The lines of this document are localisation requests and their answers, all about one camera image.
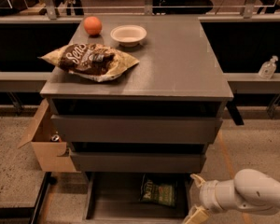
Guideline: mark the black floor frame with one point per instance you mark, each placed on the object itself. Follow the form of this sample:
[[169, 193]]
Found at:
[[32, 213]]

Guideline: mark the clear hand sanitizer bottle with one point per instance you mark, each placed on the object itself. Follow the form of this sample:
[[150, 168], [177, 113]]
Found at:
[[268, 68]]

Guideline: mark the orange fruit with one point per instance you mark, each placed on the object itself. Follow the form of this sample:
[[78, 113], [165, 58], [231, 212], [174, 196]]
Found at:
[[92, 25]]

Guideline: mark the green jalapeno chip bag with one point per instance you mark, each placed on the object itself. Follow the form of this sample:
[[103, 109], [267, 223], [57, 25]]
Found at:
[[158, 190]]

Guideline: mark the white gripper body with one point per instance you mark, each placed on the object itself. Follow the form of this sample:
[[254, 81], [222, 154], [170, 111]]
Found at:
[[207, 193]]

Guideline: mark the white paper bowl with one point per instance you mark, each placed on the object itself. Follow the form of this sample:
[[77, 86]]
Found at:
[[129, 35]]

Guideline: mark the soda can in box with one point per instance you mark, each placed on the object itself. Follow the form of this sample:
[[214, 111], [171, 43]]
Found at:
[[55, 138]]

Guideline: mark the grey open bottom drawer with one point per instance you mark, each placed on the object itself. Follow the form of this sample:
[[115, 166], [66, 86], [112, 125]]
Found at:
[[114, 198]]

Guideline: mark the brown Sensations chip bag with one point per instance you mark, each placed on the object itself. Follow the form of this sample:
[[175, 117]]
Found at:
[[96, 62]]

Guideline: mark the grey top drawer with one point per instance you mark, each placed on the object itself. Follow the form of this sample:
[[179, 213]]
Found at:
[[151, 130]]

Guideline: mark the open cardboard box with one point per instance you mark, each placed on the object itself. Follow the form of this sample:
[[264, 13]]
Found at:
[[51, 156]]

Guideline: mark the grey middle drawer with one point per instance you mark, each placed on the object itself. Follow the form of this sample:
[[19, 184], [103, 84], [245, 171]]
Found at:
[[137, 163]]

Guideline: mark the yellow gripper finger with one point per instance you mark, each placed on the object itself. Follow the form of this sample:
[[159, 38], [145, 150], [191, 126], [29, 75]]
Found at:
[[196, 215], [198, 180]]

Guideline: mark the grey drawer cabinet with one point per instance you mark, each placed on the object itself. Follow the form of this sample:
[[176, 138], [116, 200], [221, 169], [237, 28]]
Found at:
[[177, 76]]

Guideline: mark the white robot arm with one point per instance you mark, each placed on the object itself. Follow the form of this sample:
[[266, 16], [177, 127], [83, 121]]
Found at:
[[250, 191]]

